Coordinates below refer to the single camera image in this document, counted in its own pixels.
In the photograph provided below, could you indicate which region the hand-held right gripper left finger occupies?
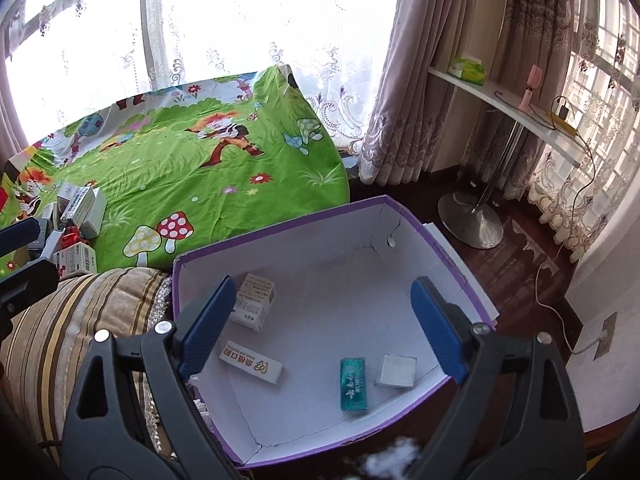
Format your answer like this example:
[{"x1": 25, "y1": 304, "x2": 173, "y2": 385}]
[{"x1": 62, "y1": 276, "x2": 241, "y2": 480}]

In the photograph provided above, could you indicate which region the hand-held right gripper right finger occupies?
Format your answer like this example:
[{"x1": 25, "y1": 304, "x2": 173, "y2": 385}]
[{"x1": 407, "y1": 276, "x2": 588, "y2": 480}]

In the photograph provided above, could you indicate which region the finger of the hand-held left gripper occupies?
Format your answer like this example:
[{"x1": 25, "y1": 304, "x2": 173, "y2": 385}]
[
  {"x1": 0, "y1": 258, "x2": 60, "y2": 318},
  {"x1": 0, "y1": 217, "x2": 51, "y2": 256}
]

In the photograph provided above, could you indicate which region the white medicine box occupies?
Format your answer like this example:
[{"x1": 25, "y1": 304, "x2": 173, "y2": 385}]
[{"x1": 234, "y1": 273, "x2": 277, "y2": 333}]

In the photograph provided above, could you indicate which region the long white orange box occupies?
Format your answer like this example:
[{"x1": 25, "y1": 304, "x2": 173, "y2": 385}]
[{"x1": 218, "y1": 340, "x2": 284, "y2": 386}]

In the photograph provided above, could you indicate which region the white square box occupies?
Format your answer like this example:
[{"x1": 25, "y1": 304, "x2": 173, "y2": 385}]
[{"x1": 374, "y1": 354, "x2": 418, "y2": 389}]

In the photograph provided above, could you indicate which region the teal box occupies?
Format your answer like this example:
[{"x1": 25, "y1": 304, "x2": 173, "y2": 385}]
[{"x1": 340, "y1": 357, "x2": 369, "y2": 412}]

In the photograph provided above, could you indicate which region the purple cardboard box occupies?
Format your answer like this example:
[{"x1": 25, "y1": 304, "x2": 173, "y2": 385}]
[{"x1": 172, "y1": 195, "x2": 496, "y2": 470}]

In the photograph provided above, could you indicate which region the striped cushion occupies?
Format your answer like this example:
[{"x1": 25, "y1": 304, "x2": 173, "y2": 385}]
[{"x1": 0, "y1": 266, "x2": 201, "y2": 461}]

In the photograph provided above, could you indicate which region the white box lid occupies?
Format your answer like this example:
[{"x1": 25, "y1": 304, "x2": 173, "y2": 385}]
[{"x1": 422, "y1": 222, "x2": 501, "y2": 331}]

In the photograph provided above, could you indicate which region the large white box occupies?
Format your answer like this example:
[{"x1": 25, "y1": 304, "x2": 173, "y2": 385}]
[{"x1": 62, "y1": 186, "x2": 107, "y2": 239}]

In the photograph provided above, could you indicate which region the white table with chrome stand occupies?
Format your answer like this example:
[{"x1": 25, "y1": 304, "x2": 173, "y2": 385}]
[{"x1": 427, "y1": 66, "x2": 588, "y2": 251}]

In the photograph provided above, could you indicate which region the green printed blanket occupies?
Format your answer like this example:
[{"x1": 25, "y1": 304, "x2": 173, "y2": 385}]
[{"x1": 0, "y1": 62, "x2": 351, "y2": 281}]

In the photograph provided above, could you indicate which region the white fluffy tuft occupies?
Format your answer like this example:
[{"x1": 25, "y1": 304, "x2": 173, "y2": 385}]
[{"x1": 360, "y1": 437, "x2": 418, "y2": 476}]

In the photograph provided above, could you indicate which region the sheer lace curtain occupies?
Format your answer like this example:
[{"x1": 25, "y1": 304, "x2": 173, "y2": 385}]
[
  {"x1": 527, "y1": 0, "x2": 640, "y2": 263},
  {"x1": 0, "y1": 0, "x2": 406, "y2": 153}
]

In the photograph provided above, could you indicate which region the yellow power strip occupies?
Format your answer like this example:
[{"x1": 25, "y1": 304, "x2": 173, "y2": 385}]
[{"x1": 550, "y1": 110, "x2": 578, "y2": 137}]

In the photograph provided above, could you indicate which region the beige patterned curtain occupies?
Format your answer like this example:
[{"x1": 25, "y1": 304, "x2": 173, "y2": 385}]
[
  {"x1": 472, "y1": 0, "x2": 601, "y2": 201},
  {"x1": 357, "y1": 0, "x2": 513, "y2": 186}
]

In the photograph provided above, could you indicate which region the green tissue pack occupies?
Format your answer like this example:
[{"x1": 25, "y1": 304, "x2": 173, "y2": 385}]
[{"x1": 447, "y1": 56, "x2": 486, "y2": 86}]

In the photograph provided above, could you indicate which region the pink handheld fan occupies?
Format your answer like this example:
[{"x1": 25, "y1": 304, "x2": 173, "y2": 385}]
[{"x1": 519, "y1": 65, "x2": 543, "y2": 111}]

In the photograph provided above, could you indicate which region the white cable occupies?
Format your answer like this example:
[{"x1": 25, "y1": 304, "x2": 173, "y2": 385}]
[{"x1": 532, "y1": 260, "x2": 608, "y2": 356}]

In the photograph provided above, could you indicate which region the wall socket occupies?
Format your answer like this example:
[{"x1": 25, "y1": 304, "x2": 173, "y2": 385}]
[{"x1": 593, "y1": 311, "x2": 619, "y2": 360}]

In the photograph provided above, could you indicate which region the black cable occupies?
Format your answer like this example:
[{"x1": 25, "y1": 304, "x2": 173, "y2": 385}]
[{"x1": 551, "y1": 95, "x2": 598, "y2": 261}]

